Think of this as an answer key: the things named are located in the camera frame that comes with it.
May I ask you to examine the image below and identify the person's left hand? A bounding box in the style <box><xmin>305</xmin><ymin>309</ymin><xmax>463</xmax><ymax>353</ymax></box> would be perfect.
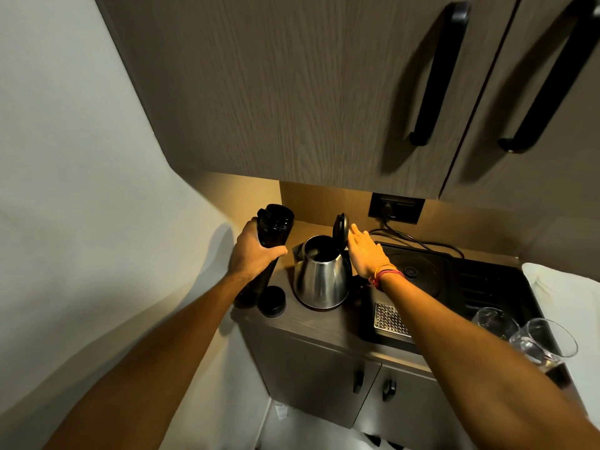
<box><xmin>227</xmin><ymin>217</ymin><xmax>288</xmax><ymax>283</ymax></box>

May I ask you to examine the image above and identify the person's right hand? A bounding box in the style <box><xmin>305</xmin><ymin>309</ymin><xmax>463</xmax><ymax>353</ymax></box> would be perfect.
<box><xmin>346</xmin><ymin>223</ymin><xmax>399</xmax><ymax>282</ymax></box>

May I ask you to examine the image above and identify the black water bottle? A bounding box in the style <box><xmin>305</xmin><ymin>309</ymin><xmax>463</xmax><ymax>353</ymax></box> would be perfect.
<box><xmin>233</xmin><ymin>204</ymin><xmax>295</xmax><ymax>309</ymax></box>

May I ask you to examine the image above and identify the person's left forearm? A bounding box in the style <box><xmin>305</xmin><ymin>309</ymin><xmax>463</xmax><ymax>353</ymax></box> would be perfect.
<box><xmin>42</xmin><ymin>271</ymin><xmax>273</xmax><ymax>450</ymax></box>

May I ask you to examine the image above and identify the person's right forearm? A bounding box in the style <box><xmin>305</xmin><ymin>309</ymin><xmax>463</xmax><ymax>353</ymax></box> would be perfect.
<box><xmin>375</xmin><ymin>272</ymin><xmax>600</xmax><ymax>450</ymax></box>

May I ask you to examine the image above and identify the black bottle cap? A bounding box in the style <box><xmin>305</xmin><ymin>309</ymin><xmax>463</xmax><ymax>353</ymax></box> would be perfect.
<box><xmin>257</xmin><ymin>286</ymin><xmax>287</xmax><ymax>318</ymax></box>

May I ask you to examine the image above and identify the stainless steel electric kettle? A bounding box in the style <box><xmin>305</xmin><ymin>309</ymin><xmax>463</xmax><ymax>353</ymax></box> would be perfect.
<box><xmin>292</xmin><ymin>213</ymin><xmax>353</xmax><ymax>311</ymax></box>

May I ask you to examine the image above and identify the metal drip grate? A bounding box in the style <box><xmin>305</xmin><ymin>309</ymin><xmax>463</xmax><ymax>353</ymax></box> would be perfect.
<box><xmin>373</xmin><ymin>302</ymin><xmax>416</xmax><ymax>344</ymax></box>

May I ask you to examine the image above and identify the grey lower cabinet door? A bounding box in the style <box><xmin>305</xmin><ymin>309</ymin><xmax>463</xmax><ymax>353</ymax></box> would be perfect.
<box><xmin>352</xmin><ymin>364</ymin><xmax>475</xmax><ymax>450</ymax></box>
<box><xmin>238</xmin><ymin>317</ymin><xmax>382</xmax><ymax>430</ymax></box>

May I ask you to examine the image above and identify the black ribbed drainer tray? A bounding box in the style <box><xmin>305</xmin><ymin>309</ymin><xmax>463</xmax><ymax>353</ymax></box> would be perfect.
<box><xmin>450</xmin><ymin>257</ymin><xmax>573</xmax><ymax>390</ymax></box>

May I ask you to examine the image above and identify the clear drinking glass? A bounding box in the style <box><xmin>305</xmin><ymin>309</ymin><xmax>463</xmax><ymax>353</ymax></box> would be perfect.
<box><xmin>508</xmin><ymin>318</ymin><xmax>579</xmax><ymax>373</ymax></box>
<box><xmin>471</xmin><ymin>307</ymin><xmax>520</xmax><ymax>342</ymax></box>

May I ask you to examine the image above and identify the wide wooden upper cabinet door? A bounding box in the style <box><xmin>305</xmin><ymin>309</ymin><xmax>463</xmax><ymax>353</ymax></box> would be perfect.
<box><xmin>93</xmin><ymin>0</ymin><xmax>520</xmax><ymax>200</ymax></box>

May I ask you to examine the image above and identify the narrow wooden upper cabinet door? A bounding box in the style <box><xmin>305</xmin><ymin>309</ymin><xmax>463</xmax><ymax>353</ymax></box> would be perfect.
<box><xmin>440</xmin><ymin>0</ymin><xmax>600</xmax><ymax>222</ymax></box>

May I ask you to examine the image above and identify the white cloth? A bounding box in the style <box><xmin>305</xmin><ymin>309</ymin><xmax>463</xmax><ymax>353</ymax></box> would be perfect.
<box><xmin>521</xmin><ymin>262</ymin><xmax>600</xmax><ymax>418</ymax></box>

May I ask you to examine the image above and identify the black power cable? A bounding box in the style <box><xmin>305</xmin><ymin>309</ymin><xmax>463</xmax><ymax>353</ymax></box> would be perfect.
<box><xmin>368</xmin><ymin>219</ymin><xmax>465</xmax><ymax>259</ymax></box>

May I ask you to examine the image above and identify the yellow thread bracelet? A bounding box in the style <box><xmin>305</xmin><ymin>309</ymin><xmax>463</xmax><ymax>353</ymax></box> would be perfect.
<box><xmin>369</xmin><ymin>263</ymin><xmax>397</xmax><ymax>283</ymax></box>

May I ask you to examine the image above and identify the black wall socket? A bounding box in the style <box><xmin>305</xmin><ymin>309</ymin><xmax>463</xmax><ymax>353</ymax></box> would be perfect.
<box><xmin>368</xmin><ymin>192</ymin><xmax>426</xmax><ymax>225</ymax></box>

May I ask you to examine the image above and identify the red thread bracelet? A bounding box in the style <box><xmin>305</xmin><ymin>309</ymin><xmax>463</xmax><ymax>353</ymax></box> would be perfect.
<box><xmin>372</xmin><ymin>269</ymin><xmax>407</xmax><ymax>291</ymax></box>

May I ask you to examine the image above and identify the long black cabinet handle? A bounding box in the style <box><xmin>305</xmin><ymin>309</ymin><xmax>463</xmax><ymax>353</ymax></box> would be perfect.
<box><xmin>497</xmin><ymin>0</ymin><xmax>600</xmax><ymax>154</ymax></box>
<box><xmin>409</xmin><ymin>1</ymin><xmax>471</xmax><ymax>148</ymax></box>

